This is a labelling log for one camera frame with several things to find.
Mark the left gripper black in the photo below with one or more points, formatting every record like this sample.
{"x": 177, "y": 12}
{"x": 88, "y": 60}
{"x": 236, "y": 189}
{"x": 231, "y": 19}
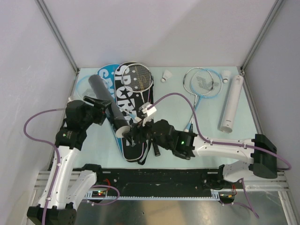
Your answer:
{"x": 100, "y": 111}

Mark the left circuit board with wires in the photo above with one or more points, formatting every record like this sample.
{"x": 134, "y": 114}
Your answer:
{"x": 101, "y": 191}

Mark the circuit board with wires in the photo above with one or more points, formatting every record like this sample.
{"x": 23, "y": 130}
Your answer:
{"x": 227, "y": 198}
{"x": 101, "y": 191}

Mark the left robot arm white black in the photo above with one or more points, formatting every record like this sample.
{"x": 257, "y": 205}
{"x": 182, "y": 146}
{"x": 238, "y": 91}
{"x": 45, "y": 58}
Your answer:
{"x": 59, "y": 202}

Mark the white racket black grip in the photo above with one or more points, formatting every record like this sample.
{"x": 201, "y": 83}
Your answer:
{"x": 154, "y": 150}

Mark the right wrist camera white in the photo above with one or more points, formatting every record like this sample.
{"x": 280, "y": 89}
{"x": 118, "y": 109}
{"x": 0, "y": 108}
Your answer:
{"x": 148, "y": 111}

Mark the left frame post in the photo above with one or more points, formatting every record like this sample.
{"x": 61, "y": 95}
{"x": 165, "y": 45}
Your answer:
{"x": 56, "y": 33}

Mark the right circuit board with wires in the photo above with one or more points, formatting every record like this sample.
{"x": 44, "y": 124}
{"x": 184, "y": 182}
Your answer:
{"x": 227, "y": 198}

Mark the white racket on black bag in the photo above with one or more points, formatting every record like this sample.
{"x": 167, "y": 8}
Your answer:
{"x": 137, "y": 78}

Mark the white shuttlecock tube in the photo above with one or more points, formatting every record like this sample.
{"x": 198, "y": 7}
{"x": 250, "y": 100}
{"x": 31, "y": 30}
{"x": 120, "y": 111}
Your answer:
{"x": 231, "y": 104}

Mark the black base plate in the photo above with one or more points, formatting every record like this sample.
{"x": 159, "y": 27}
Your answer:
{"x": 152, "y": 180}

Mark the white racket right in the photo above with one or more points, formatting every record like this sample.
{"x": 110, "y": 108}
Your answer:
{"x": 198, "y": 82}

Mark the right frame post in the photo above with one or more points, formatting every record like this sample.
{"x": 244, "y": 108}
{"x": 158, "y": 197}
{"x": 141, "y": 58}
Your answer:
{"x": 278, "y": 4}

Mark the shuttlecock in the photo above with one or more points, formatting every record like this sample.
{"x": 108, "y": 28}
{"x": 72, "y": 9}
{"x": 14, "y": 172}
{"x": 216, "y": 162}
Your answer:
{"x": 166, "y": 75}
{"x": 226, "y": 75}

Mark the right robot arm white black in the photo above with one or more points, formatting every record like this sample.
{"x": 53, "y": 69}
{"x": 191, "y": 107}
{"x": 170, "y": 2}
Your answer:
{"x": 253, "y": 157}

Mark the blue racket bag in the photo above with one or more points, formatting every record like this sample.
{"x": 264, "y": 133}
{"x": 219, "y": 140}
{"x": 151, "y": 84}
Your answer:
{"x": 108, "y": 74}

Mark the aluminium frame rail front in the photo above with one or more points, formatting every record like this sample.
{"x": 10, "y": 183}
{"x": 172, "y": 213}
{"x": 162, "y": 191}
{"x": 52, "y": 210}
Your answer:
{"x": 252, "y": 184}

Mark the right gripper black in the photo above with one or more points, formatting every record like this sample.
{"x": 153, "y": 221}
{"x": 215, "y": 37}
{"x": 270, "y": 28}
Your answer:
{"x": 136, "y": 130}

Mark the black shuttlecock tube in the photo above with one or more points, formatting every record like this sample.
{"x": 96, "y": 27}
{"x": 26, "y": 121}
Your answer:
{"x": 113, "y": 113}

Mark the black racket bag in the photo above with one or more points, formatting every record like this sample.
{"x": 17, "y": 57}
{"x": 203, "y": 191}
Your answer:
{"x": 148, "y": 95}

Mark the frame post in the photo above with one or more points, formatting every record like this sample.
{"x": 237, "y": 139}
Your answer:
{"x": 278, "y": 4}
{"x": 56, "y": 33}

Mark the light blue racket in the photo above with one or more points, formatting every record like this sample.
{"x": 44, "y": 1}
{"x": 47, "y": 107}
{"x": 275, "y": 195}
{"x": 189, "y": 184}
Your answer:
{"x": 217, "y": 85}
{"x": 82, "y": 89}

